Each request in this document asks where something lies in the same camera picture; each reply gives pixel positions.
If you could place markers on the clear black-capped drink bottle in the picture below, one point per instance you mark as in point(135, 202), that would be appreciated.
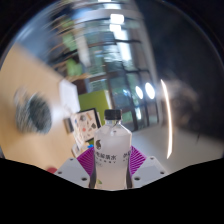
point(112, 150)

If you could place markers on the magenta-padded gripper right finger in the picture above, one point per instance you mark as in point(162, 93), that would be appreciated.
point(146, 170)

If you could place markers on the white paper sheet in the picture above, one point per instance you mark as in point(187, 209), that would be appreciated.
point(69, 96)

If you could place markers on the flat round red coaster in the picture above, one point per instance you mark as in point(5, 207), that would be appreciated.
point(51, 170)

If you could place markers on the black-framed picture board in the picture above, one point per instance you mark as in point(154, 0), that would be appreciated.
point(85, 125)

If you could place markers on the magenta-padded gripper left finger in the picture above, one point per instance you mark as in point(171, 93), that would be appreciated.
point(74, 170)

